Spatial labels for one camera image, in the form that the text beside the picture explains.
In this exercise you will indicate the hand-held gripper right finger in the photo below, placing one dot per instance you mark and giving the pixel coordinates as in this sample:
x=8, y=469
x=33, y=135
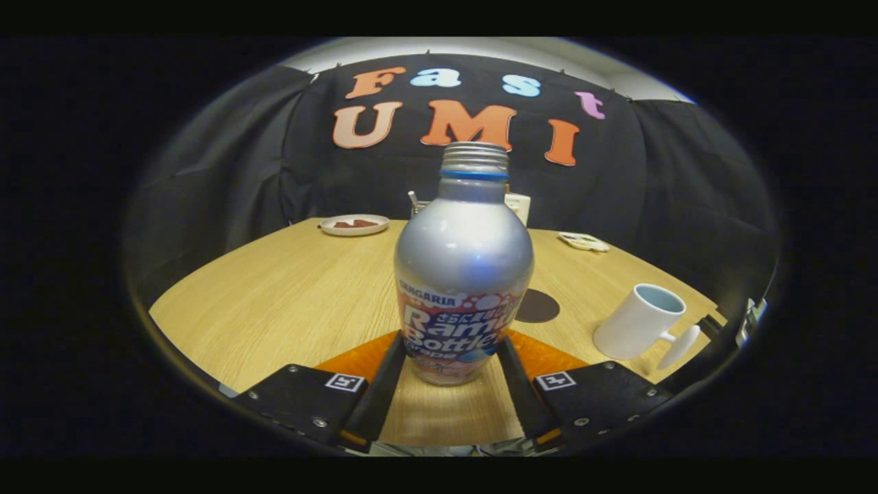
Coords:
x=525, y=398

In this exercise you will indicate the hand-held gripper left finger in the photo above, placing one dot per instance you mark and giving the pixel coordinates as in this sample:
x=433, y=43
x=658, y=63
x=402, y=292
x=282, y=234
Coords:
x=384, y=398

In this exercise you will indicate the dark brown round coaster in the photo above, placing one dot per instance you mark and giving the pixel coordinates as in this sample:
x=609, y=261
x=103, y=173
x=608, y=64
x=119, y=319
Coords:
x=542, y=307

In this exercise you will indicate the white cup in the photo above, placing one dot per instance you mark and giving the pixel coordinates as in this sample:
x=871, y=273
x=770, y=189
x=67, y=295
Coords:
x=634, y=322

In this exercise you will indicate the silver juice bottle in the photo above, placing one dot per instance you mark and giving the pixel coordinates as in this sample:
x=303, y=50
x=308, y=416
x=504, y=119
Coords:
x=463, y=261

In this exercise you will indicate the wooden table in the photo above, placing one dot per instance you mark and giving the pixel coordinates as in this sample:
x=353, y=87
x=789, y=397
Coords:
x=274, y=302

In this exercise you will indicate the small white divided tray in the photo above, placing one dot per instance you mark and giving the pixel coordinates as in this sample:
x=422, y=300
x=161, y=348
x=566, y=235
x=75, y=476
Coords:
x=583, y=241

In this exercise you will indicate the white plate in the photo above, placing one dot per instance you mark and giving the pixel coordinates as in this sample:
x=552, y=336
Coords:
x=328, y=227

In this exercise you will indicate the white toaster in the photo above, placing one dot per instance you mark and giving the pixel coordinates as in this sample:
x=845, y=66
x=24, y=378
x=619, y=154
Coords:
x=519, y=206

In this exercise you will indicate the metal utensil holder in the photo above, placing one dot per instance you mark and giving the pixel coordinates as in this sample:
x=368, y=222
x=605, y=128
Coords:
x=424, y=206

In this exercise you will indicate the black table clamp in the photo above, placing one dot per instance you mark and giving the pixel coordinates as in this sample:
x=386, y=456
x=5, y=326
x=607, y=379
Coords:
x=712, y=324

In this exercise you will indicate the black backdrop cloth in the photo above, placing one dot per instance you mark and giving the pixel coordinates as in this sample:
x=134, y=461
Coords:
x=309, y=178

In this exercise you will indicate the white desk stand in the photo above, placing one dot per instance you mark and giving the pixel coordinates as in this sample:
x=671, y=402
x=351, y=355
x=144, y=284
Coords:
x=751, y=315

